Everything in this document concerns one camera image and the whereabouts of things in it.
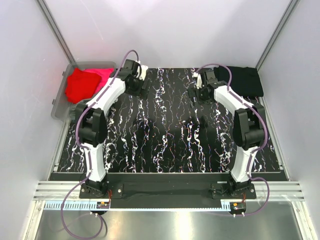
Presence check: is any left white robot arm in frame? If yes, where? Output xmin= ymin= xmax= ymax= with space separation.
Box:
xmin=75 ymin=59 xmax=151 ymax=198

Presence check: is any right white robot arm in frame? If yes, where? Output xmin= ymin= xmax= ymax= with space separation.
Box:
xmin=188 ymin=70 xmax=268 ymax=198

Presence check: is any pink t-shirt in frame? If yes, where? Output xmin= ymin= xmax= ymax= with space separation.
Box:
xmin=84 ymin=68 xmax=115 ymax=94

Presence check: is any folded black t-shirt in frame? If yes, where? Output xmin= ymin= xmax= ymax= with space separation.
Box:
xmin=228 ymin=66 xmax=264 ymax=99

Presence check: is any red t-shirt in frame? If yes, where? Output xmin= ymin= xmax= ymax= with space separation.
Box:
xmin=65 ymin=68 xmax=101 ymax=104

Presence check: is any clear plastic bin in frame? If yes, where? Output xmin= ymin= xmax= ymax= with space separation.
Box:
xmin=51 ymin=61 xmax=116 ymax=121

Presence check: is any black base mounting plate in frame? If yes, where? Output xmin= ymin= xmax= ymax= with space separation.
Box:
xmin=78 ymin=181 xmax=257 ymax=210

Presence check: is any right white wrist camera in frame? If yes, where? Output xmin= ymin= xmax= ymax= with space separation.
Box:
xmin=194 ymin=72 xmax=202 ymax=89

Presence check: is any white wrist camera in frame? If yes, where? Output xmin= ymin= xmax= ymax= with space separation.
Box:
xmin=136 ymin=60 xmax=149 ymax=81
xmin=194 ymin=72 xmax=202 ymax=89

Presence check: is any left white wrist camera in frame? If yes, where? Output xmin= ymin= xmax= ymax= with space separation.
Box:
xmin=136 ymin=60 xmax=149 ymax=81

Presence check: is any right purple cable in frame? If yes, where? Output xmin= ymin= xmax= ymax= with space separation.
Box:
xmin=194 ymin=62 xmax=271 ymax=216

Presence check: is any purple cable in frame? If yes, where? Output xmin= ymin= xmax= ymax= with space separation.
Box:
xmin=194 ymin=62 xmax=271 ymax=216
xmin=60 ymin=50 xmax=141 ymax=238

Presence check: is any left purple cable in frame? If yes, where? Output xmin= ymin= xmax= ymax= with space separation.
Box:
xmin=60 ymin=50 xmax=141 ymax=238

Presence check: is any slotted cable duct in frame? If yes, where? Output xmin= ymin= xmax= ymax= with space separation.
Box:
xmin=44 ymin=200 xmax=111 ymax=211

